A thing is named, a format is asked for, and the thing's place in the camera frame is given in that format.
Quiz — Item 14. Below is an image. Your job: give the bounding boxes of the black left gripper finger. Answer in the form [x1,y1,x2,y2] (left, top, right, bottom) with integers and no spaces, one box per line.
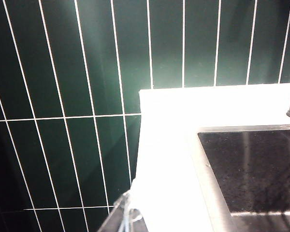
[96,178,149,232]

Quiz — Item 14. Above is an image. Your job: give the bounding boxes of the black granite sink basin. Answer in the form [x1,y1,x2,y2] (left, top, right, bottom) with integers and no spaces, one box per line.
[195,124,290,232]

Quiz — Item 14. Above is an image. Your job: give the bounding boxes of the white countertop backsplash ledge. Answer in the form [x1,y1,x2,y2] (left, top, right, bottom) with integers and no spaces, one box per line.
[138,83,290,119]

